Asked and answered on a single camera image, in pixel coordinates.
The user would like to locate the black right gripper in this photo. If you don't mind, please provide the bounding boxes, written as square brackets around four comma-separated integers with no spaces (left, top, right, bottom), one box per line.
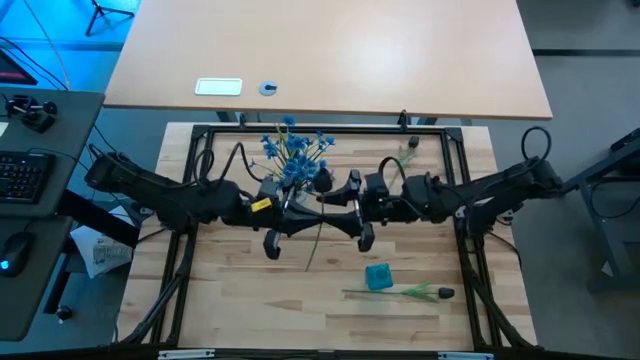
[319,169,404,253]

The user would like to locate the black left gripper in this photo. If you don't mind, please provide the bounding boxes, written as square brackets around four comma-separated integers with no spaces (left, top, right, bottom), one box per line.
[248,178,326,260]

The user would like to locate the black tulip with green stem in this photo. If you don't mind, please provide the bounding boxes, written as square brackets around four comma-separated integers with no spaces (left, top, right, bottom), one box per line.
[304,168,335,273]
[397,135,421,174]
[342,282,456,304]

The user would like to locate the blue artificial flower spray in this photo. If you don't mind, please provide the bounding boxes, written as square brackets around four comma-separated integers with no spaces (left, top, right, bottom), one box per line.
[259,115,304,191]
[279,130,336,196]
[249,149,321,195]

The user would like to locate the small blue cube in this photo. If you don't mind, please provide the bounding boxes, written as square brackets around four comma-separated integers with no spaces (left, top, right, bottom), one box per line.
[364,262,395,292]

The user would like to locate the light wooden desk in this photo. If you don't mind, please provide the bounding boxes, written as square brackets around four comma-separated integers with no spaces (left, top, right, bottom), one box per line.
[103,0,554,121]

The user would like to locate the white rectangular desk plate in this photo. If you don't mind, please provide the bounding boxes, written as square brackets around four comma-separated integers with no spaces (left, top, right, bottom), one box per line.
[194,77,244,97]

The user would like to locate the white printed paper sheet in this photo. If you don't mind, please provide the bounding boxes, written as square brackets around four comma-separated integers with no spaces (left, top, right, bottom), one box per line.
[69,207,135,280]

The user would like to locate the dark grey side desk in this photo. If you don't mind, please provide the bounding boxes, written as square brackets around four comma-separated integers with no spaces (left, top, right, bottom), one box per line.
[0,87,106,344]

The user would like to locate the black metal cart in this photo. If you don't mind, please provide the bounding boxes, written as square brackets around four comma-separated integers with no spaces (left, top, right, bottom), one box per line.
[549,127,640,296]

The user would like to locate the black backlit keyboard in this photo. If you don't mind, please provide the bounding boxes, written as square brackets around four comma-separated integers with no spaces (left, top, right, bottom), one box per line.
[0,151,57,206]

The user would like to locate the black computer mouse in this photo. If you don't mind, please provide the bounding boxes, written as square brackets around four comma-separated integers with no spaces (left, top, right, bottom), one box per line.
[0,230,37,279]

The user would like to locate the black tripod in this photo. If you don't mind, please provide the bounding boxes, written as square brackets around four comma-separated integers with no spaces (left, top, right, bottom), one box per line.
[84,0,136,37]

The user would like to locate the black aluminium table frame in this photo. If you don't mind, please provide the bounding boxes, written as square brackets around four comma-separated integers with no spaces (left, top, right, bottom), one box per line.
[117,122,539,351]

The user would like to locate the silver metal bracket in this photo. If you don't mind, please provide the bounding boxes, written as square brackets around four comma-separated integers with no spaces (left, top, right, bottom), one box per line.
[158,348,216,360]
[437,351,494,360]

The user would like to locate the black clamp mount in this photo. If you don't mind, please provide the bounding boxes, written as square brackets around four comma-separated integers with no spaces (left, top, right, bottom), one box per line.
[4,93,59,134]

